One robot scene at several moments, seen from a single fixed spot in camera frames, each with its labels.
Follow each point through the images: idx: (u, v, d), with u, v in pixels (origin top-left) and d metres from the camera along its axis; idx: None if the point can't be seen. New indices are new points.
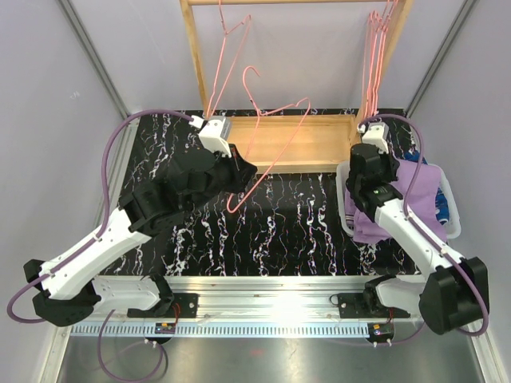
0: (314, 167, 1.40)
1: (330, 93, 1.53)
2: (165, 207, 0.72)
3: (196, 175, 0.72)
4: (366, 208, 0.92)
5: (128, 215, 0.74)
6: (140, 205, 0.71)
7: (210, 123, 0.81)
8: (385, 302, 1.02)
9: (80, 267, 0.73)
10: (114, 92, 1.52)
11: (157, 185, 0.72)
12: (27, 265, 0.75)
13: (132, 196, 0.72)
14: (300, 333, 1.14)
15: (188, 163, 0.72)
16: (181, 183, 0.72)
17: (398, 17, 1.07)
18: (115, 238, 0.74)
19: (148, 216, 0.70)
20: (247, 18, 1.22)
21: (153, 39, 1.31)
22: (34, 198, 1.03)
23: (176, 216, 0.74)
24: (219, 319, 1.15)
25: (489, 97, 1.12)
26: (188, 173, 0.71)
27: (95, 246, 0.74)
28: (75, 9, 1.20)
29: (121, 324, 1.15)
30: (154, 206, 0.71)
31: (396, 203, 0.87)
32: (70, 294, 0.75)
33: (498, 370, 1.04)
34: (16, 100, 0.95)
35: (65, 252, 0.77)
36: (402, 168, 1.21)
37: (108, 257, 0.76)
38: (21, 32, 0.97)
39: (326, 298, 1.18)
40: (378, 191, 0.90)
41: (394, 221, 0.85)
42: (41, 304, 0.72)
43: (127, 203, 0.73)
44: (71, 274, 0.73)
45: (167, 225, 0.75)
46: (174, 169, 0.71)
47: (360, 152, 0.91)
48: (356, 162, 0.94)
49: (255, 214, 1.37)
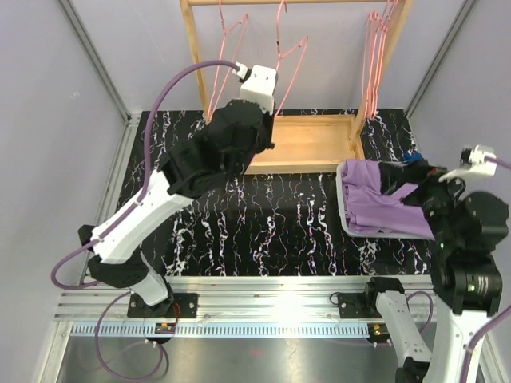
0: (314, 167, 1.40)
1: (331, 94, 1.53)
2: (206, 167, 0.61)
3: (241, 131, 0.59)
4: (442, 282, 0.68)
5: (166, 178, 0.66)
6: (179, 167, 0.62)
7: (258, 75, 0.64)
8: (377, 305, 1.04)
9: (124, 232, 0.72)
10: (114, 92, 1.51)
11: (198, 143, 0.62)
12: (83, 230, 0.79)
13: (169, 156, 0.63)
14: (300, 333, 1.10)
15: (234, 116, 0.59)
16: (226, 140, 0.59)
17: (398, 17, 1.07)
18: (155, 202, 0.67)
19: (187, 177, 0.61)
20: (250, 21, 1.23)
21: (153, 39, 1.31)
22: (34, 199, 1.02)
23: (219, 177, 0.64)
24: (219, 319, 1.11)
25: (490, 98, 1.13)
26: (233, 128, 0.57)
27: (136, 211, 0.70)
28: (74, 9, 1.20)
29: (122, 325, 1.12)
30: (194, 165, 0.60)
31: (481, 315, 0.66)
32: (121, 258, 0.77)
33: (498, 369, 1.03)
34: (15, 100, 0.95)
35: (112, 217, 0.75)
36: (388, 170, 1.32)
37: (150, 223, 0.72)
38: (21, 33, 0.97)
39: (326, 297, 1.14)
40: (473, 286, 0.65)
41: (450, 337, 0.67)
42: (95, 268, 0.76)
43: (164, 165, 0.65)
44: (115, 242, 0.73)
45: (207, 185, 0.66)
46: (218, 125, 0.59)
47: (481, 218, 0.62)
48: (465, 223, 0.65)
49: (255, 214, 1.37)
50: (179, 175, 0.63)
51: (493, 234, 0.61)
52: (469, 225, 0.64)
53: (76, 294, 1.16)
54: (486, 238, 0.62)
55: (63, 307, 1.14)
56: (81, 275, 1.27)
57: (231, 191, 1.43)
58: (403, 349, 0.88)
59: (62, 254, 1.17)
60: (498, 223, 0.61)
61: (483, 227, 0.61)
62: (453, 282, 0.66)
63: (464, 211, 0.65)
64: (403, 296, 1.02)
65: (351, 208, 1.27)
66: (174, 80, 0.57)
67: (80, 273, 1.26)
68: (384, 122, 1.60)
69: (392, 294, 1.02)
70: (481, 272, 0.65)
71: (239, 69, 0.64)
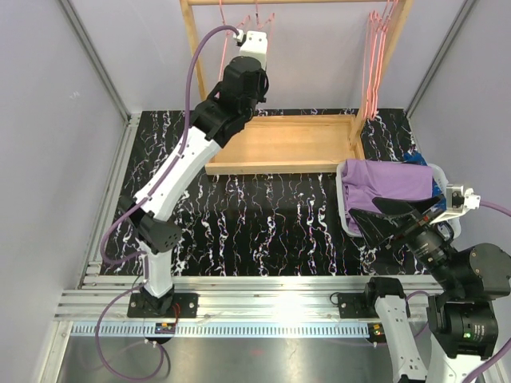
0: (314, 167, 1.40)
1: (330, 94, 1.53)
2: (229, 115, 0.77)
3: (251, 76, 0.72)
4: (438, 329, 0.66)
5: (199, 131, 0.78)
6: (207, 120, 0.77)
7: (253, 38, 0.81)
8: (377, 310, 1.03)
9: (174, 183, 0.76)
10: (114, 92, 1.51)
11: (215, 101, 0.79)
12: (121, 199, 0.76)
13: (198, 112, 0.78)
14: (300, 333, 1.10)
15: (242, 67, 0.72)
16: (239, 88, 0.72)
17: (398, 17, 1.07)
18: (196, 151, 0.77)
19: (219, 124, 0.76)
20: (252, 21, 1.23)
21: (153, 38, 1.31)
22: (34, 200, 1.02)
23: (241, 121, 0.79)
24: (219, 319, 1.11)
25: (491, 99, 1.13)
26: (243, 76, 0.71)
27: (180, 163, 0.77)
28: (74, 9, 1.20)
29: (122, 325, 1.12)
30: (220, 116, 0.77)
31: (474, 358, 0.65)
32: (167, 214, 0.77)
33: (497, 367, 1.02)
34: (15, 100, 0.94)
35: (152, 177, 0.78)
36: (388, 167, 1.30)
37: (192, 173, 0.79)
38: (21, 34, 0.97)
39: (326, 297, 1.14)
40: (468, 333, 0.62)
41: (443, 377, 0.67)
42: (148, 226, 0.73)
43: (195, 121, 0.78)
44: (166, 194, 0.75)
45: (234, 132, 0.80)
46: (229, 78, 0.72)
47: (482, 274, 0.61)
48: (465, 275, 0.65)
49: (255, 214, 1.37)
50: (209, 126, 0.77)
51: (496, 291, 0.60)
52: (470, 280, 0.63)
53: (76, 294, 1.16)
54: (487, 295, 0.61)
55: (63, 307, 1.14)
56: (81, 275, 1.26)
57: (231, 191, 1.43)
58: (398, 364, 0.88)
59: (62, 254, 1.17)
60: (499, 282, 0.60)
61: (485, 285, 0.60)
62: (449, 327, 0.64)
63: (466, 265, 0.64)
64: (402, 301, 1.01)
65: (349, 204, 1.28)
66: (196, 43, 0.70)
67: (80, 273, 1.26)
68: (384, 122, 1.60)
69: (392, 302, 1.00)
70: (479, 319, 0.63)
71: (239, 33, 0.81)
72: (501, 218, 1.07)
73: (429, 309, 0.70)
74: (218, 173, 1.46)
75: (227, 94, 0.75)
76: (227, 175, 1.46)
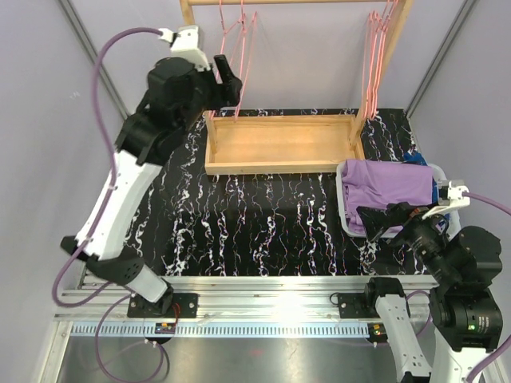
0: (314, 167, 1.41)
1: (330, 94, 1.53)
2: (162, 129, 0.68)
3: (179, 82, 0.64)
4: (442, 321, 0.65)
5: (129, 154, 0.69)
6: (136, 138, 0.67)
7: (182, 34, 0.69)
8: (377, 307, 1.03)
9: (114, 217, 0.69)
10: (114, 92, 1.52)
11: (144, 114, 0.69)
12: (61, 242, 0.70)
13: (124, 133, 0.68)
14: (300, 333, 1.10)
15: (166, 73, 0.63)
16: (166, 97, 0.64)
17: (398, 17, 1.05)
18: (129, 179, 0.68)
19: (149, 142, 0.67)
20: (255, 24, 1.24)
21: (153, 39, 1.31)
22: (33, 200, 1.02)
23: (176, 135, 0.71)
24: (219, 319, 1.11)
25: (491, 99, 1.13)
26: (168, 84, 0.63)
27: (115, 195, 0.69)
28: (74, 9, 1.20)
29: (122, 325, 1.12)
30: (150, 131, 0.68)
31: (479, 351, 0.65)
32: (116, 248, 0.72)
33: (498, 369, 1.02)
34: (16, 102, 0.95)
35: (92, 214, 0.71)
36: (385, 169, 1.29)
37: (132, 200, 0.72)
38: (21, 35, 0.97)
39: (326, 297, 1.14)
40: (473, 324, 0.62)
41: (449, 372, 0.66)
42: (98, 270, 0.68)
43: (122, 144, 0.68)
44: (108, 232, 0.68)
45: (170, 148, 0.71)
46: (152, 88, 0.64)
47: (475, 253, 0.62)
48: (457, 258, 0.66)
49: (255, 214, 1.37)
50: (140, 146, 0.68)
51: (489, 269, 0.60)
52: (463, 261, 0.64)
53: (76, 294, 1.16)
54: (481, 274, 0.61)
55: (63, 307, 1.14)
56: (81, 275, 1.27)
57: (231, 191, 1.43)
58: (402, 361, 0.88)
59: (62, 254, 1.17)
60: (491, 258, 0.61)
61: (477, 262, 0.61)
62: (453, 320, 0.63)
63: (458, 247, 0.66)
64: (402, 298, 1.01)
65: (349, 206, 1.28)
66: (106, 48, 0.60)
67: (80, 273, 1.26)
68: (384, 122, 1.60)
69: (391, 297, 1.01)
70: (481, 308, 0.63)
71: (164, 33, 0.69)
72: (501, 218, 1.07)
73: (431, 303, 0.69)
74: (218, 173, 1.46)
75: (155, 106, 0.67)
76: (227, 175, 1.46)
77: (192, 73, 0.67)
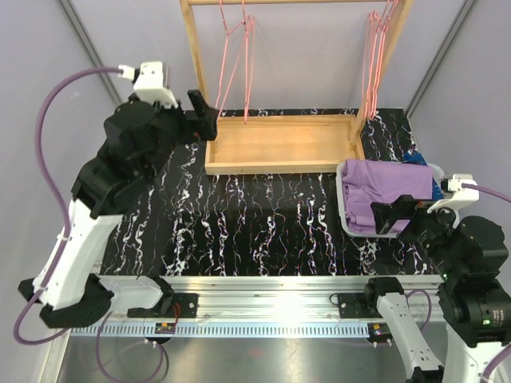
0: (314, 167, 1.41)
1: (330, 94, 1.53)
2: (119, 179, 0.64)
3: (139, 132, 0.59)
4: (457, 318, 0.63)
5: (85, 203, 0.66)
6: (92, 186, 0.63)
7: (145, 71, 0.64)
8: (379, 306, 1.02)
9: (68, 269, 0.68)
10: (114, 92, 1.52)
11: (104, 159, 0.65)
12: (20, 287, 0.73)
13: (80, 182, 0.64)
14: (300, 333, 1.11)
15: (126, 120, 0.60)
16: (126, 146, 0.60)
17: (398, 17, 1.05)
18: (84, 232, 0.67)
19: (103, 195, 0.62)
20: (256, 25, 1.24)
21: (153, 39, 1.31)
22: (33, 200, 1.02)
23: (137, 183, 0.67)
24: (219, 319, 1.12)
25: (491, 98, 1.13)
26: (127, 133, 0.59)
27: (69, 246, 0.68)
28: (74, 9, 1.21)
29: (122, 325, 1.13)
30: (108, 179, 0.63)
31: (495, 346, 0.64)
32: (74, 296, 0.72)
33: None
34: (15, 101, 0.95)
35: (48, 262, 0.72)
36: (386, 169, 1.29)
37: (91, 250, 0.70)
38: (21, 34, 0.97)
39: (326, 297, 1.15)
40: (487, 318, 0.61)
41: (464, 367, 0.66)
42: (50, 319, 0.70)
43: (78, 192, 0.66)
44: (61, 284, 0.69)
45: (129, 196, 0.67)
46: (112, 136, 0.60)
47: (479, 242, 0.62)
48: (461, 247, 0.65)
49: (255, 214, 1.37)
50: (96, 195, 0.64)
51: (495, 255, 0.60)
52: (468, 250, 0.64)
53: None
54: (489, 262, 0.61)
55: None
56: None
57: (231, 191, 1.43)
58: (409, 357, 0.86)
59: None
60: (496, 245, 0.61)
61: (483, 250, 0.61)
62: (468, 315, 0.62)
63: (461, 238, 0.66)
64: (402, 298, 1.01)
65: (350, 207, 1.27)
66: (51, 96, 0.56)
67: None
68: (384, 122, 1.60)
69: (391, 296, 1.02)
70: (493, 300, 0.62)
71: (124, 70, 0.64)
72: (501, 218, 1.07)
73: (441, 302, 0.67)
74: (218, 173, 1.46)
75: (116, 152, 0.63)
76: (227, 175, 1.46)
77: (156, 118, 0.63)
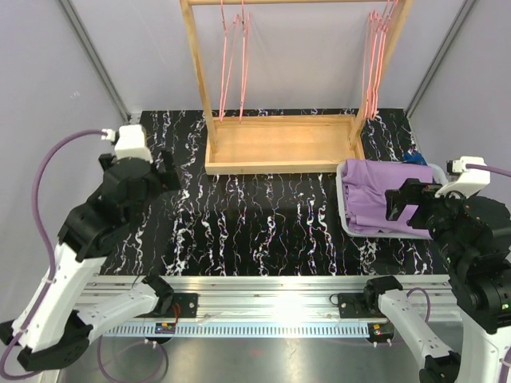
0: (314, 167, 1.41)
1: (331, 94, 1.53)
2: (107, 224, 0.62)
3: (135, 183, 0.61)
4: (476, 305, 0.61)
5: (70, 246, 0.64)
6: (80, 230, 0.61)
7: (125, 132, 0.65)
8: (382, 298, 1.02)
9: (49, 313, 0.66)
10: (114, 93, 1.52)
11: (93, 205, 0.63)
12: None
13: (67, 226, 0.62)
14: (300, 333, 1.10)
15: (124, 171, 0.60)
16: (120, 195, 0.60)
17: (398, 16, 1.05)
18: (68, 275, 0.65)
19: (90, 239, 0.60)
20: (256, 24, 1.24)
21: (153, 39, 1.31)
22: (33, 200, 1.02)
23: (121, 230, 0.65)
24: (219, 319, 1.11)
25: (492, 98, 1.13)
26: (124, 183, 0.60)
27: (53, 290, 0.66)
28: (74, 8, 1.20)
29: (121, 325, 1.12)
30: (96, 224, 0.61)
31: None
32: (53, 339, 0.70)
33: None
34: (16, 100, 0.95)
35: (30, 302, 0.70)
36: (388, 168, 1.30)
37: (74, 293, 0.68)
38: (21, 34, 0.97)
39: (326, 297, 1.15)
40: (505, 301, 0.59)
41: (485, 353, 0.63)
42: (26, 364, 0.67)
43: (65, 236, 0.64)
44: (41, 325, 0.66)
45: (113, 242, 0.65)
46: (108, 183, 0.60)
47: (485, 219, 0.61)
48: (468, 230, 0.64)
49: (255, 214, 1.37)
50: (81, 239, 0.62)
51: (505, 234, 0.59)
52: (476, 232, 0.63)
53: None
54: (498, 242, 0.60)
55: None
56: None
57: (231, 191, 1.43)
58: (419, 348, 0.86)
59: None
60: (504, 223, 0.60)
61: (493, 229, 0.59)
62: (485, 301, 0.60)
63: (467, 219, 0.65)
64: (402, 292, 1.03)
65: (351, 207, 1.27)
66: (47, 157, 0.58)
67: None
68: (384, 122, 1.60)
69: (394, 293, 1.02)
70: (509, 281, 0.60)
71: (108, 134, 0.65)
72: None
73: (457, 293, 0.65)
74: (218, 173, 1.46)
75: (106, 199, 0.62)
76: (227, 175, 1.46)
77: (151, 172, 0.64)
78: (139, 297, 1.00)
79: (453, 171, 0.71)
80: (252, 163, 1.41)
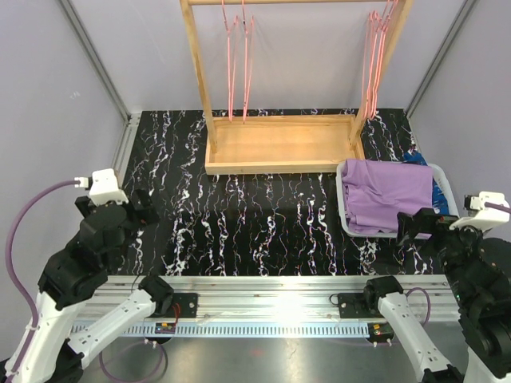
0: (314, 167, 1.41)
1: (331, 94, 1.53)
2: (85, 271, 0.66)
3: (112, 231, 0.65)
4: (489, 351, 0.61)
5: (49, 296, 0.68)
6: (57, 278, 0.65)
7: (99, 177, 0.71)
8: (383, 310, 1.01)
9: (37, 353, 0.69)
10: (114, 92, 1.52)
11: (72, 252, 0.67)
12: None
13: (45, 275, 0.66)
14: (300, 333, 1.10)
15: (101, 222, 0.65)
16: (97, 243, 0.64)
17: (398, 17, 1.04)
18: (50, 319, 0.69)
19: (69, 286, 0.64)
20: (257, 24, 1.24)
21: (153, 39, 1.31)
22: (33, 200, 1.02)
23: (99, 276, 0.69)
24: (219, 319, 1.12)
25: (492, 98, 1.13)
26: (101, 232, 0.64)
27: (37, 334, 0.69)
28: (74, 8, 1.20)
29: None
30: (75, 271, 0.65)
31: None
32: (45, 375, 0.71)
33: None
34: (15, 100, 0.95)
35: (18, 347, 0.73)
36: (385, 172, 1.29)
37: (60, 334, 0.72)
38: (21, 34, 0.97)
39: (326, 298, 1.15)
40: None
41: None
42: None
43: (44, 285, 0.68)
44: (32, 367, 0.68)
45: (89, 288, 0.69)
46: (85, 232, 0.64)
47: (502, 270, 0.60)
48: (481, 273, 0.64)
49: (255, 214, 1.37)
50: (60, 287, 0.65)
51: None
52: (490, 278, 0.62)
53: None
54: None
55: None
56: None
57: (231, 191, 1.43)
58: (418, 360, 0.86)
59: None
60: None
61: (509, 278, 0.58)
62: (497, 347, 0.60)
63: (480, 262, 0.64)
64: (402, 296, 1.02)
65: (350, 207, 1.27)
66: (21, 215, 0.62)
67: None
68: (384, 122, 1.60)
69: (394, 296, 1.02)
70: None
71: (81, 181, 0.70)
72: None
73: (469, 334, 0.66)
74: (218, 173, 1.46)
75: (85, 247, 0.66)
76: (227, 175, 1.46)
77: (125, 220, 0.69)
78: (133, 308, 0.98)
79: (470, 206, 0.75)
80: (253, 163, 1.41)
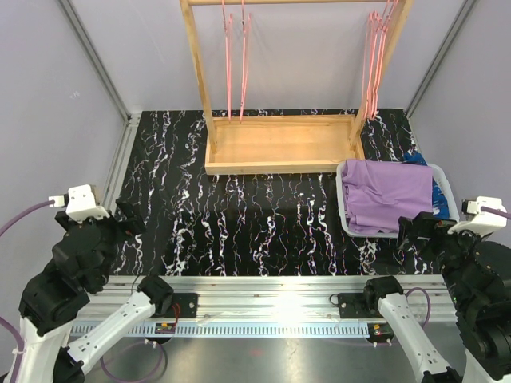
0: (314, 167, 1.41)
1: (331, 94, 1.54)
2: (63, 297, 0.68)
3: (85, 256, 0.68)
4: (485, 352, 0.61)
5: (32, 321, 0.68)
6: (37, 303, 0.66)
7: (75, 195, 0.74)
8: (382, 310, 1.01)
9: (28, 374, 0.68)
10: (114, 92, 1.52)
11: (50, 278, 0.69)
12: None
13: (24, 302, 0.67)
14: (300, 333, 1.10)
15: (74, 247, 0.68)
16: (71, 268, 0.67)
17: (398, 17, 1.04)
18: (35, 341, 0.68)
19: (49, 311, 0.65)
20: (256, 25, 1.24)
21: (153, 39, 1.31)
22: (33, 199, 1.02)
23: (80, 298, 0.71)
24: (219, 319, 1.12)
25: (492, 98, 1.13)
26: (74, 257, 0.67)
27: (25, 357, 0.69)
28: (73, 7, 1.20)
29: None
30: (53, 296, 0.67)
31: None
32: None
33: None
34: (15, 100, 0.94)
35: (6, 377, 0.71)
36: (384, 174, 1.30)
37: (48, 354, 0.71)
38: (21, 34, 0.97)
39: (326, 297, 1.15)
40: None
41: None
42: None
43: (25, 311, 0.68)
44: None
45: (71, 313, 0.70)
46: (59, 258, 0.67)
47: (497, 271, 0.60)
48: (477, 275, 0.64)
49: (255, 214, 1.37)
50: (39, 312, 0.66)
51: None
52: (484, 280, 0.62)
53: None
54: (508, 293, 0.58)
55: None
56: None
57: (231, 191, 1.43)
58: (418, 361, 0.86)
59: None
60: None
61: (504, 280, 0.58)
62: (494, 349, 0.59)
63: (476, 266, 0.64)
64: (402, 296, 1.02)
65: (350, 207, 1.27)
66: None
67: None
68: (384, 122, 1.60)
69: (393, 296, 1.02)
70: None
71: (56, 200, 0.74)
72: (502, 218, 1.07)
73: (465, 336, 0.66)
74: (218, 173, 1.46)
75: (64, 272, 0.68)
76: (227, 175, 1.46)
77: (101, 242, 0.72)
78: (132, 312, 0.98)
79: (467, 211, 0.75)
80: (252, 163, 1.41)
